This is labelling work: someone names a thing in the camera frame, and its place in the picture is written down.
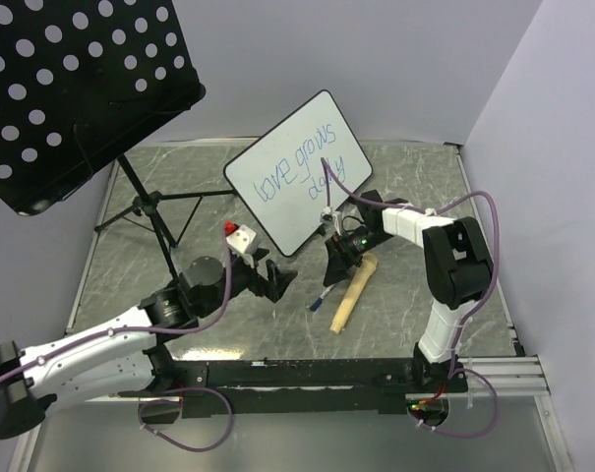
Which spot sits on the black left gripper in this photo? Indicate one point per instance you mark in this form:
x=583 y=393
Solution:
x=277 y=278

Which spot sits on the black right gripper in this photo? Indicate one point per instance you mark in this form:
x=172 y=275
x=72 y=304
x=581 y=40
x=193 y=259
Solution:
x=337 y=268

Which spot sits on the white blue whiteboard marker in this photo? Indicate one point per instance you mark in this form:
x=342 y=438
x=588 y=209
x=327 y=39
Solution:
x=318 y=302

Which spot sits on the white whiteboard black frame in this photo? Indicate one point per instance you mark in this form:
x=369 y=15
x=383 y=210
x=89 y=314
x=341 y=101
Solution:
x=308 y=161

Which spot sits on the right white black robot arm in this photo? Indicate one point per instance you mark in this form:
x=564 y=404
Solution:
x=459 y=269

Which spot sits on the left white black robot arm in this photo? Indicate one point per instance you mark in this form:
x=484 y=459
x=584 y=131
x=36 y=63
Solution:
x=126 y=353

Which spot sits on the beige toy microphone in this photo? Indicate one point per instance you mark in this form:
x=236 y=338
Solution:
x=360 y=279

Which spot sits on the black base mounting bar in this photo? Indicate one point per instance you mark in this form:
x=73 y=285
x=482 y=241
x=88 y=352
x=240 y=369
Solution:
x=211 y=387

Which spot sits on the black perforated music stand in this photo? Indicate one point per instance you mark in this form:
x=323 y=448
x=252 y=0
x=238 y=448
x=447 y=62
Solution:
x=81 y=83

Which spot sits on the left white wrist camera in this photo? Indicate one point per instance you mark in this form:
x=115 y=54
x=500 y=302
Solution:
x=243 y=241

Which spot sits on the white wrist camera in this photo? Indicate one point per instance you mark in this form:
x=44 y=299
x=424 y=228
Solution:
x=243 y=241
x=332 y=218

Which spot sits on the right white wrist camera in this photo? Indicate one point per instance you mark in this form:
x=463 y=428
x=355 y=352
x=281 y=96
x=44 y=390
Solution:
x=332 y=218

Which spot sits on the aluminium rail frame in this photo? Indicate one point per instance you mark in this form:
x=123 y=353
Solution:
x=503 y=422

